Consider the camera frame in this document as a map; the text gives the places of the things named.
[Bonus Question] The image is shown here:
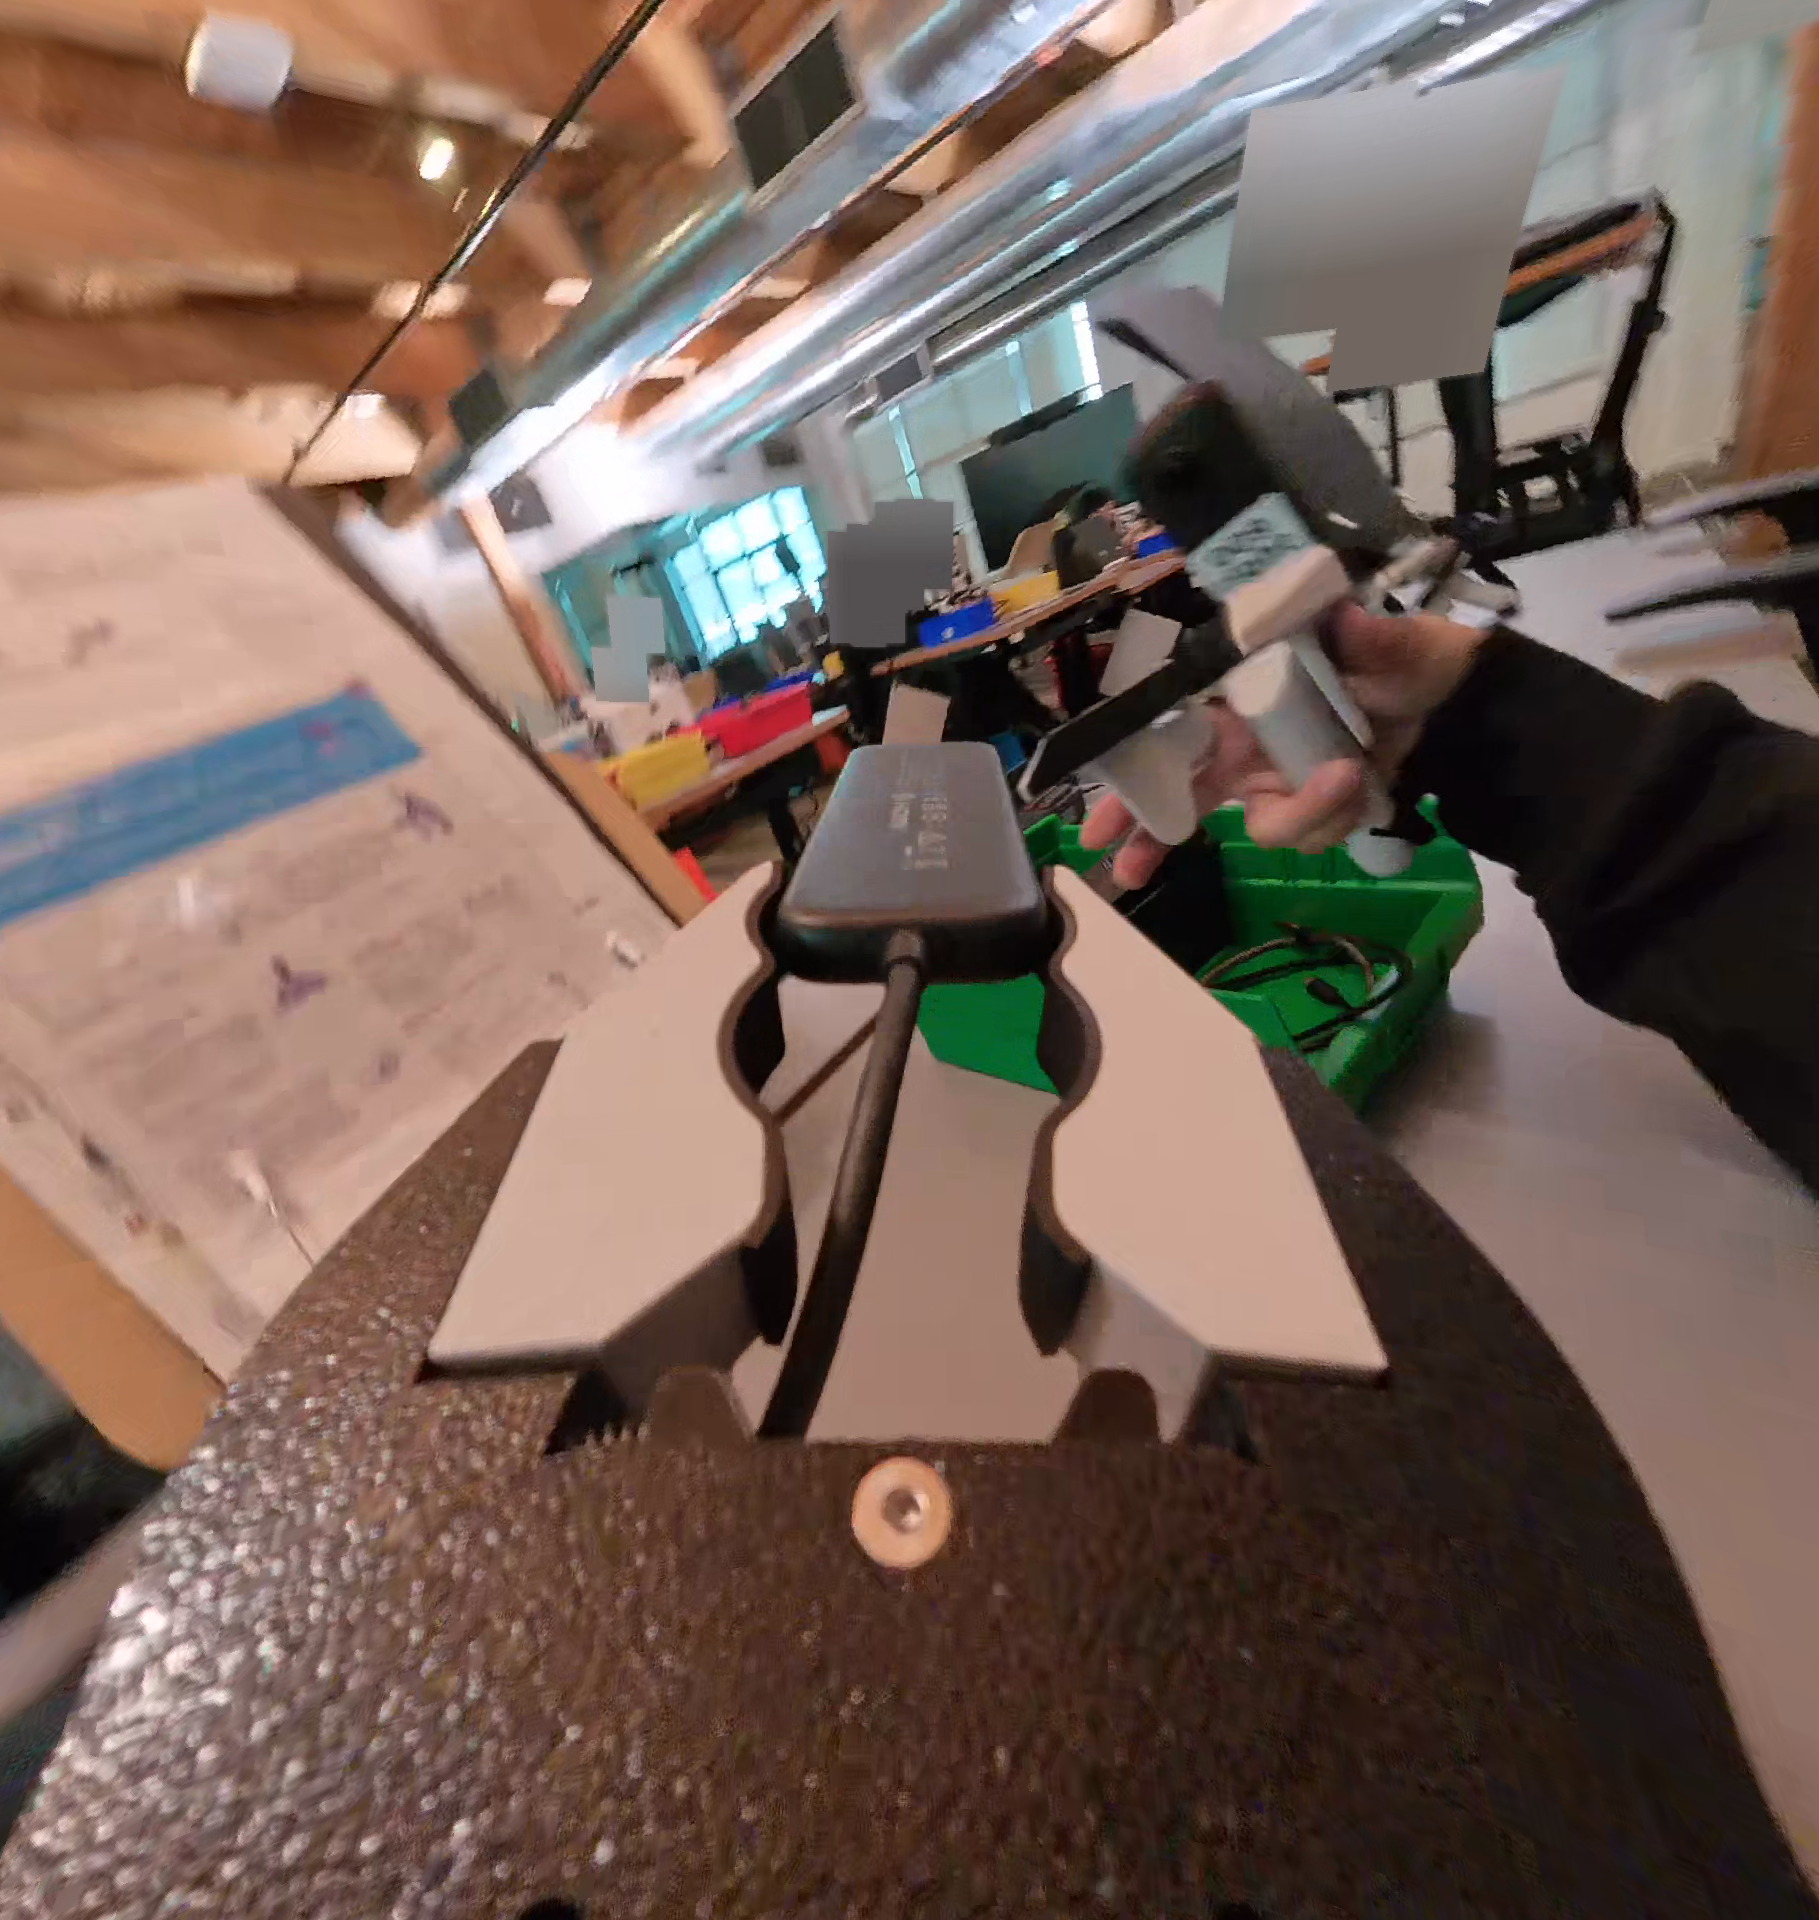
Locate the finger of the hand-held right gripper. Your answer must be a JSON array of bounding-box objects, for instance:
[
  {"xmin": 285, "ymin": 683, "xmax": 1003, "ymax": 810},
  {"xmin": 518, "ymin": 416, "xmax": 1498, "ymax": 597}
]
[
  {"xmin": 1018, "ymin": 619, "xmax": 1247, "ymax": 802},
  {"xmin": 1097, "ymin": 703, "xmax": 1223, "ymax": 846}
]

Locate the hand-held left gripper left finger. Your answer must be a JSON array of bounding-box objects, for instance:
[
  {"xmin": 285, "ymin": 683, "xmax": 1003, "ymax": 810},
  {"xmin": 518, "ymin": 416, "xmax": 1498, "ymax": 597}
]
[{"xmin": 425, "ymin": 861, "xmax": 798, "ymax": 1434}]

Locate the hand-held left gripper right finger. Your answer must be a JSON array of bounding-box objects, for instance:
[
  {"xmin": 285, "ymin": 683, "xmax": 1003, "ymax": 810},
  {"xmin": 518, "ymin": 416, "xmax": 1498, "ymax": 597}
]
[{"xmin": 1020, "ymin": 871, "xmax": 1391, "ymax": 1443}]

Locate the green plastic bin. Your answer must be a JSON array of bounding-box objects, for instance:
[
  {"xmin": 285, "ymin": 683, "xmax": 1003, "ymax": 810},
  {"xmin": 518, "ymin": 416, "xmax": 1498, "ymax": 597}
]
[{"xmin": 916, "ymin": 803, "xmax": 1484, "ymax": 1114}]

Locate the black hub cable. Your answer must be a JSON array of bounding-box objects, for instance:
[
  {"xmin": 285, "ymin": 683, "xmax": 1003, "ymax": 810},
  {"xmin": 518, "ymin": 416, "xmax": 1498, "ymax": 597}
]
[{"xmin": 758, "ymin": 926, "xmax": 929, "ymax": 1440}]

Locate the person's right forearm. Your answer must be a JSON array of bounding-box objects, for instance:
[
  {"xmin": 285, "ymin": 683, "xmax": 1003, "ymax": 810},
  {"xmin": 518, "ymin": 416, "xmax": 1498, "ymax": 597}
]
[{"xmin": 1389, "ymin": 627, "xmax": 1819, "ymax": 1263}]

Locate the person's right hand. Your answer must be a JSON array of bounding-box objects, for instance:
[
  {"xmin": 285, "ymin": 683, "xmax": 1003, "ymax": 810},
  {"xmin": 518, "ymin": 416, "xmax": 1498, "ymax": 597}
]
[{"xmin": 1078, "ymin": 608, "xmax": 1498, "ymax": 892}]

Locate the black computer monitor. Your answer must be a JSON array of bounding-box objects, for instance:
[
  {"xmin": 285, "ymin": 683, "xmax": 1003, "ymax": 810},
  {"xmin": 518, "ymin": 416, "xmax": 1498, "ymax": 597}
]
[{"xmin": 961, "ymin": 389, "xmax": 1143, "ymax": 568}]

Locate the black metal rack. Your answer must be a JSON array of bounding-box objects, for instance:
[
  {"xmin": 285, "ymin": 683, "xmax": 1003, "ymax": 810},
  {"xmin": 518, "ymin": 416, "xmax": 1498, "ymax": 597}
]
[{"xmin": 1433, "ymin": 194, "xmax": 1679, "ymax": 525}]

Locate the red storage bin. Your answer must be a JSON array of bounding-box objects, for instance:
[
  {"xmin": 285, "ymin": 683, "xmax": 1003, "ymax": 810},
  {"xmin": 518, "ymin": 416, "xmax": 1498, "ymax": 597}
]
[{"xmin": 700, "ymin": 688, "xmax": 821, "ymax": 759}]

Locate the yellow storage bin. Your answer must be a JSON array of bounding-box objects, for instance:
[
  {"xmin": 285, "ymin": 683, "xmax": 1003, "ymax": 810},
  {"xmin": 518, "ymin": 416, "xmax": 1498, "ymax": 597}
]
[{"xmin": 610, "ymin": 737, "xmax": 717, "ymax": 805}]

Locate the printed instruction sheet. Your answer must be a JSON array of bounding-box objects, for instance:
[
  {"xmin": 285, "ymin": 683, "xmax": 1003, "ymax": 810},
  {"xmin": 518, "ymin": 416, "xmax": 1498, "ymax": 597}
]
[{"xmin": 0, "ymin": 482, "xmax": 669, "ymax": 1375}]

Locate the wooden display board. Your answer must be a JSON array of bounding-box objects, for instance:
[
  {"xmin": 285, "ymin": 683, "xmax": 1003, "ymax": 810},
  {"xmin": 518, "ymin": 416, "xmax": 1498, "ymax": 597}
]
[{"xmin": 0, "ymin": 479, "xmax": 713, "ymax": 1480}]

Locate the white ceiling access point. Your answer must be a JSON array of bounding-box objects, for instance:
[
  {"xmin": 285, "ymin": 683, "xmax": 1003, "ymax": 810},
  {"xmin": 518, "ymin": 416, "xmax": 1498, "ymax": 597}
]
[{"xmin": 186, "ymin": 16, "xmax": 296, "ymax": 110}]

